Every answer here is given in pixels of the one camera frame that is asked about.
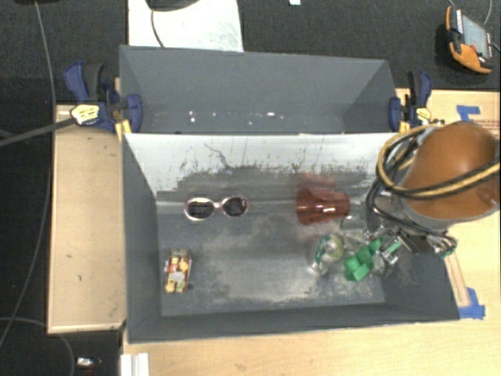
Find clear glass thing with green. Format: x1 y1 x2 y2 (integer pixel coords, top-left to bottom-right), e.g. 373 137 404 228
310 232 348 277

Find colourful clear sweets packet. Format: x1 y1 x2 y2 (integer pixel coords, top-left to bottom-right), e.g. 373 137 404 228
163 248 193 295

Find white-framed sunglasses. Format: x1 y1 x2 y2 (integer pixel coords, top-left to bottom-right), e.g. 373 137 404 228
182 195 251 222

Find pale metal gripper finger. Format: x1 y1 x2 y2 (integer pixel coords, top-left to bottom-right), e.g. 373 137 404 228
368 248 400 277
341 227 377 251

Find red translucent plastic cup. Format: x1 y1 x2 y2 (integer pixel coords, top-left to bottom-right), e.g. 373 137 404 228
294 187 351 226

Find pale wood flat board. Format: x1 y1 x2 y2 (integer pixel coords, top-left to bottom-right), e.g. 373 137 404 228
45 104 128 334

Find grey metal bin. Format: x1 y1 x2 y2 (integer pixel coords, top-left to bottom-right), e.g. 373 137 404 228
117 44 461 345

